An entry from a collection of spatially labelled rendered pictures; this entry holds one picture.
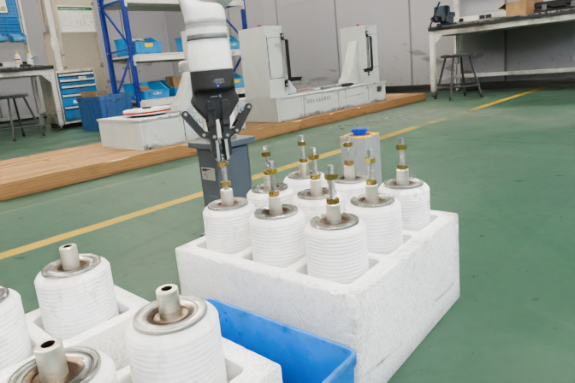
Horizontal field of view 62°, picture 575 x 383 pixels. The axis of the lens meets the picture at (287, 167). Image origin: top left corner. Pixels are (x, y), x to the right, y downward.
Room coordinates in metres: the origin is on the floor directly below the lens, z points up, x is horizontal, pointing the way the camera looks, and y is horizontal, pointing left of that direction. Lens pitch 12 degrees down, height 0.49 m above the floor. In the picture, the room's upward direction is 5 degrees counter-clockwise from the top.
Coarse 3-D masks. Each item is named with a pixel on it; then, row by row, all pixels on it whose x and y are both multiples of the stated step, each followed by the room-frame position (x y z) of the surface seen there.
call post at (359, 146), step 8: (376, 136) 1.12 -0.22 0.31; (360, 144) 1.09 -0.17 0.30; (368, 144) 1.09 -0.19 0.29; (376, 144) 1.12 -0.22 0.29; (344, 152) 1.12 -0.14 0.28; (352, 152) 1.10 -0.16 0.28; (360, 152) 1.09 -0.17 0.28; (376, 152) 1.12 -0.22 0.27; (344, 160) 1.12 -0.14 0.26; (360, 160) 1.09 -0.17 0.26; (376, 160) 1.12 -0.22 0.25; (360, 168) 1.09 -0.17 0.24; (376, 168) 1.11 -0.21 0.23; (376, 176) 1.11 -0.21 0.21
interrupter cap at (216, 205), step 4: (216, 200) 0.87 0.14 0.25; (220, 200) 0.87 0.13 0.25; (236, 200) 0.86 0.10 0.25; (240, 200) 0.86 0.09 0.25; (244, 200) 0.86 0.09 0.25; (208, 204) 0.84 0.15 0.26; (212, 204) 0.85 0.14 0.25; (216, 204) 0.85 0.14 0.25; (220, 204) 0.85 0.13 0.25; (236, 204) 0.83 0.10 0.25; (240, 204) 0.83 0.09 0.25; (244, 204) 0.83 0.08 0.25; (208, 208) 0.83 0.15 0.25; (212, 208) 0.82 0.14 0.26; (216, 208) 0.82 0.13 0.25; (220, 208) 0.82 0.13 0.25; (224, 208) 0.82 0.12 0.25; (228, 208) 0.81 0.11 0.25; (232, 208) 0.81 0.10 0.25; (236, 208) 0.81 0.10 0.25
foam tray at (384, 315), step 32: (448, 224) 0.84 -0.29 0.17; (192, 256) 0.80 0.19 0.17; (224, 256) 0.77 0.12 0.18; (384, 256) 0.71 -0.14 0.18; (416, 256) 0.73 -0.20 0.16; (448, 256) 0.84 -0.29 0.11; (192, 288) 0.81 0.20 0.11; (224, 288) 0.75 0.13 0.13; (256, 288) 0.70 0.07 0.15; (288, 288) 0.66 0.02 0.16; (320, 288) 0.62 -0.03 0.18; (352, 288) 0.61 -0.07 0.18; (384, 288) 0.65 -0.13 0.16; (416, 288) 0.73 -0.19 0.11; (448, 288) 0.84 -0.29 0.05; (288, 320) 0.66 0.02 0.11; (320, 320) 0.62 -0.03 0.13; (352, 320) 0.59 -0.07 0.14; (384, 320) 0.64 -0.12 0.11; (416, 320) 0.73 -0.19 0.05; (384, 352) 0.64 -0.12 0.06
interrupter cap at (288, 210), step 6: (282, 204) 0.80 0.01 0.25; (288, 204) 0.80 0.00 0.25; (258, 210) 0.78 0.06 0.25; (264, 210) 0.78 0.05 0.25; (282, 210) 0.78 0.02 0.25; (288, 210) 0.77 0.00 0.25; (294, 210) 0.76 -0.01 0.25; (258, 216) 0.74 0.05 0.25; (264, 216) 0.74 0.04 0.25; (270, 216) 0.74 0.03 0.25; (276, 216) 0.73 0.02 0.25; (282, 216) 0.73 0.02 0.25; (288, 216) 0.74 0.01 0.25
